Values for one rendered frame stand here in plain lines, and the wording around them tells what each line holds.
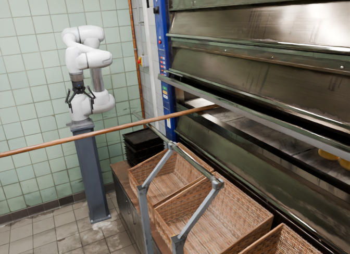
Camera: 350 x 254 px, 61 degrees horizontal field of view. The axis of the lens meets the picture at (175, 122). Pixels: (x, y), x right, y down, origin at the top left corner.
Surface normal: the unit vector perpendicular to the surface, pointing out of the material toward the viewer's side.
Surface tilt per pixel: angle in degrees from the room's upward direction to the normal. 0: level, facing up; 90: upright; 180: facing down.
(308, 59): 90
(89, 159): 90
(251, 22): 70
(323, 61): 90
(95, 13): 90
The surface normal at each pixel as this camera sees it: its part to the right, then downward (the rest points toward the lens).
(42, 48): 0.43, 0.29
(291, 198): -0.86, -0.10
